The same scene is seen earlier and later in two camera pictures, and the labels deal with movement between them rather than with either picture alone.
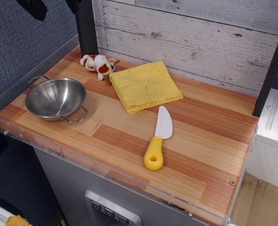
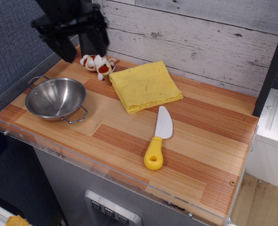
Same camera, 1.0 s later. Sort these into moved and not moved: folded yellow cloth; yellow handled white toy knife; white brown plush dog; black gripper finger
Moved: black gripper finger
Not moved: yellow handled white toy knife; folded yellow cloth; white brown plush dog
